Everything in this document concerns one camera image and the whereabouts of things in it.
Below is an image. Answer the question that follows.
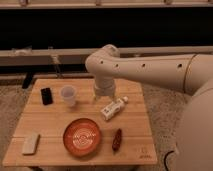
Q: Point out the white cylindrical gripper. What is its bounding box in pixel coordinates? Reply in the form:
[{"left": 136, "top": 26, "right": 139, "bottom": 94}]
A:
[{"left": 93, "top": 77, "right": 116, "bottom": 103}]

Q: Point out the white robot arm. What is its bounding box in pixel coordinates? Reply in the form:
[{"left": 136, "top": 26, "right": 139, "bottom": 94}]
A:
[{"left": 85, "top": 45, "right": 213, "bottom": 171}]

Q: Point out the white squeeze bottle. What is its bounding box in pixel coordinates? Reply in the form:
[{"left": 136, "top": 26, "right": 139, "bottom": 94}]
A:
[{"left": 101, "top": 96, "right": 129, "bottom": 121}]

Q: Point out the translucent plastic cup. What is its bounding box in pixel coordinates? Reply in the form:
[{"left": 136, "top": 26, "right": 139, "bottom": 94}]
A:
[{"left": 60, "top": 85, "right": 76, "bottom": 107}]

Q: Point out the dark red chili pepper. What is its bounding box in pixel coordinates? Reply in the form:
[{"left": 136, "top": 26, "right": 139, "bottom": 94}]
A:
[{"left": 112, "top": 129, "right": 122, "bottom": 152}]

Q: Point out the orange ribbed bowl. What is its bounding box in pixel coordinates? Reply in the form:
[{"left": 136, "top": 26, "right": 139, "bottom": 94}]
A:
[{"left": 63, "top": 118, "right": 102, "bottom": 157}]

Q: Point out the wooden table board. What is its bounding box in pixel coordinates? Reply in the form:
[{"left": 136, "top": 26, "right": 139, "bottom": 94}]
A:
[{"left": 3, "top": 79, "right": 157, "bottom": 167}]

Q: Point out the black rectangular block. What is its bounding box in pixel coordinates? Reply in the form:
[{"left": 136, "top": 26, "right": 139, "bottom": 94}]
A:
[{"left": 41, "top": 88, "right": 53, "bottom": 105}]

